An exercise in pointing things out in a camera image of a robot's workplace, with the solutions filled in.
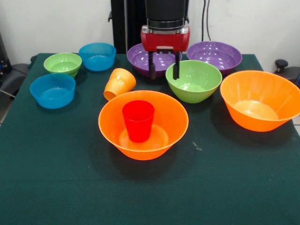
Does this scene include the purple plastic bowl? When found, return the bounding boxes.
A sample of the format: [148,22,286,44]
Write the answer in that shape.
[127,43,183,78]
[186,41,243,76]

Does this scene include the dark green tablecloth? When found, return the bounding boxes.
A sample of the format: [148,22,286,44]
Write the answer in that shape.
[0,52,300,225]

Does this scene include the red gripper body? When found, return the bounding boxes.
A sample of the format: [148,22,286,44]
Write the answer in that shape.
[140,25,191,54]

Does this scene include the black wall cable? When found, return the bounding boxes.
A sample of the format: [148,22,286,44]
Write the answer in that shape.
[202,0,212,42]

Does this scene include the black device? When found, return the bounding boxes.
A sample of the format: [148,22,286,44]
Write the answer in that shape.
[0,31,12,75]

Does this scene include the black round knob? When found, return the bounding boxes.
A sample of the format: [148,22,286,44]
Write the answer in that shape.
[275,59,289,73]

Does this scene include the small blue plastic bowl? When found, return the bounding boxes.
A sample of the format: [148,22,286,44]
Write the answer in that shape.
[78,42,117,72]
[30,73,76,110]

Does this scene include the dark brown rounded base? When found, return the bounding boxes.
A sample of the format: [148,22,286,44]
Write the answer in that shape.
[276,67,300,89]

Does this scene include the medium green plastic bowl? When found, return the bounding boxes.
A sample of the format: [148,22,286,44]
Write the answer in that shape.
[165,60,223,104]

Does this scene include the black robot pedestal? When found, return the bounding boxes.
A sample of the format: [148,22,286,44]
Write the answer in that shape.
[108,0,190,54]

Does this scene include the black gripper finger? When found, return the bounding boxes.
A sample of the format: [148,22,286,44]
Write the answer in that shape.
[172,52,181,80]
[148,51,157,80]

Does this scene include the red plastic cup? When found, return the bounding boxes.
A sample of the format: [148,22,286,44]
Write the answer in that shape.
[122,100,155,143]

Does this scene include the orange plastic cup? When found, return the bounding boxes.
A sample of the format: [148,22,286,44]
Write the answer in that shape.
[103,67,137,101]

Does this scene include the large orange plastic bowl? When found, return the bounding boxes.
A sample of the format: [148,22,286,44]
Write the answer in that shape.
[98,90,189,161]
[220,70,300,133]

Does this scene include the small green plastic bowl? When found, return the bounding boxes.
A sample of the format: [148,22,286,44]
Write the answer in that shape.
[43,52,83,79]

